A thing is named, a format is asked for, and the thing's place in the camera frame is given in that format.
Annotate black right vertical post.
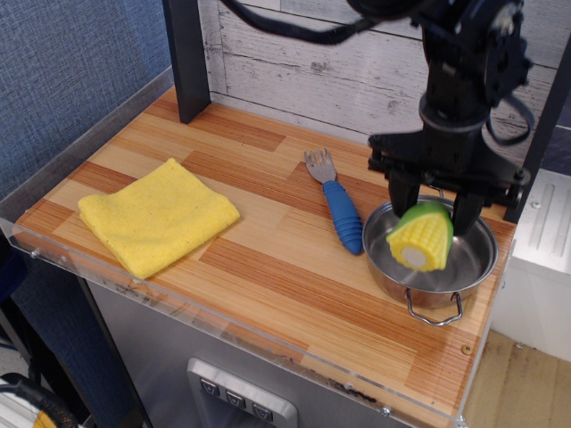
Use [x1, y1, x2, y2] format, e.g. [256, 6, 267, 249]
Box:
[503, 0, 571, 223]

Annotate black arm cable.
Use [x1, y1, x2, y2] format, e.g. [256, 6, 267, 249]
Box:
[218, 0, 536, 146]

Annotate blue handled fork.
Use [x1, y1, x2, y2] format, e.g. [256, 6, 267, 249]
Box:
[304, 148, 363, 255]

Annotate stainless steel pot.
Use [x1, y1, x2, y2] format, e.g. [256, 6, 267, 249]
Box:
[362, 202, 499, 327]

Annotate yellow green toy corn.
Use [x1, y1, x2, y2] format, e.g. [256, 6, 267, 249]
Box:
[385, 202, 453, 272]

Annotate yellow folded cloth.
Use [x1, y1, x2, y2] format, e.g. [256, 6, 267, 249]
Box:
[78, 158, 240, 279]

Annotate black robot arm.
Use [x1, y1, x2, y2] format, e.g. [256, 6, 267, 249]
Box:
[350, 1, 534, 235]

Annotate silver button control panel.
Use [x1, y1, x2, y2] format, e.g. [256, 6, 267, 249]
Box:
[186, 358, 298, 427]

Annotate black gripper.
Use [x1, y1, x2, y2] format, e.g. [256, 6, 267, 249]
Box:
[368, 124, 531, 236]

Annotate white appliance at right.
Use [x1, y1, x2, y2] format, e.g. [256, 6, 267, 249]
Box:
[492, 169, 570, 361]

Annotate clear acrylic table guard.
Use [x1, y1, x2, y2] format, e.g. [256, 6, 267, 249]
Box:
[1, 71, 515, 427]

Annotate black vertical post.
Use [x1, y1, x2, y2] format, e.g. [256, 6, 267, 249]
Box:
[503, 0, 571, 223]
[162, 0, 211, 124]

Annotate black left vertical post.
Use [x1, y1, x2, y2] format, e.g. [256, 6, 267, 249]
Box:
[162, 0, 211, 124]

